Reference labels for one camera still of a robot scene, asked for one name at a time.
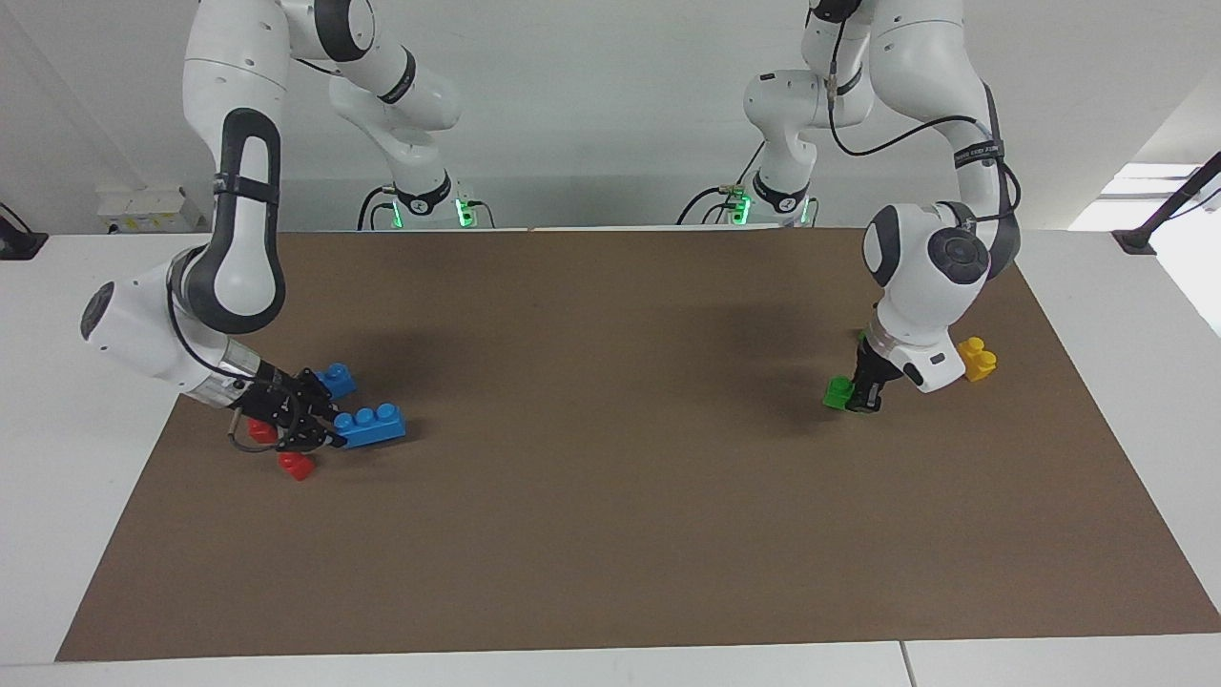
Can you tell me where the yellow two-stud block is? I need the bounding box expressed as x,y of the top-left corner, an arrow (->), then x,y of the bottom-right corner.
956,336 -> 999,384

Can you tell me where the black camera stand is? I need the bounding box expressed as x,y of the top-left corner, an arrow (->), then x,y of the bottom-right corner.
1110,150 -> 1221,257

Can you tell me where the brown table mat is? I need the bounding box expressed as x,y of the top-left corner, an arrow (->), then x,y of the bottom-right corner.
55,227 -> 1221,663

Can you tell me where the white wall socket box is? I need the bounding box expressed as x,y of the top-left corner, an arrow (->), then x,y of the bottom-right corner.
95,186 -> 204,234

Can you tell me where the black base cable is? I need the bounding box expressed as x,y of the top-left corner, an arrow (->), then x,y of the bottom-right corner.
676,187 -> 737,226
358,185 -> 396,232

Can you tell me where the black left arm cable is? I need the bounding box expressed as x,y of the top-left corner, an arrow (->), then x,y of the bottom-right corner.
824,38 -> 1024,226

